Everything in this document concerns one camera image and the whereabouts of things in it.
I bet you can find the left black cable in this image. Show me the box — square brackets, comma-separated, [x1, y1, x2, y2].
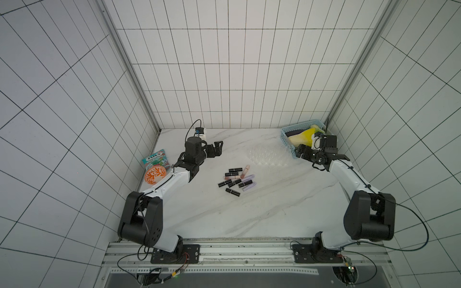
[116, 244, 190, 287]

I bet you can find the lilac tube black cap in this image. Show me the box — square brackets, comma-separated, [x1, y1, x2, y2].
[241, 174, 255, 182]

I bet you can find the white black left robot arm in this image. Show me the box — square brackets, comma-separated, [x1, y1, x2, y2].
[117, 136, 223, 256]

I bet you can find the orange patterned round lid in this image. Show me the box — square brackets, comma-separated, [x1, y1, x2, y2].
[144, 165, 167, 186]

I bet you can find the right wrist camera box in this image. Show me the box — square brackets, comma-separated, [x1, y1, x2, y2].
[312, 132, 337, 150]

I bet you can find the teal snack packet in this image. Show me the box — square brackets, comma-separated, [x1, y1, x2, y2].
[142, 150, 170, 170]

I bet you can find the light blue perforated basket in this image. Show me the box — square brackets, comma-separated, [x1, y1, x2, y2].
[280, 120, 326, 158]

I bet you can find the black gold-band lipstick Lessxcoco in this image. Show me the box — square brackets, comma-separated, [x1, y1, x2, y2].
[238, 180, 253, 188]

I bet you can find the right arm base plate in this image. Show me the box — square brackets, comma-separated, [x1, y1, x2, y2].
[291, 244, 343, 264]

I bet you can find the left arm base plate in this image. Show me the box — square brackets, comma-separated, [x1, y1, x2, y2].
[150, 244, 200, 265]

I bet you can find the pink frosted lip gloss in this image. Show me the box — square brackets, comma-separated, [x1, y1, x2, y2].
[224, 175, 241, 180]

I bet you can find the lilac lip gloss tube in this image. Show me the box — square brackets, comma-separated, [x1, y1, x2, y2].
[243, 182, 256, 192]

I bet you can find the clear acrylic lipstick organizer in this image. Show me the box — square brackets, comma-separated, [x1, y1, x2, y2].
[247, 144, 294, 167]

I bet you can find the black silver-band lipstick left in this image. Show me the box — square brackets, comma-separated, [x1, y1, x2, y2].
[218, 180, 232, 187]

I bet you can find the black silver-band lipstick Shuzili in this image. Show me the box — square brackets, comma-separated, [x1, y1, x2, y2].
[228, 179, 242, 187]

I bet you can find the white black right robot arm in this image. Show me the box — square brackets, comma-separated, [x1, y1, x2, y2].
[295, 145, 396, 250]

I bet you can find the yellow toy cabbage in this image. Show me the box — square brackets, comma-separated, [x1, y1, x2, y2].
[288, 124, 324, 147]

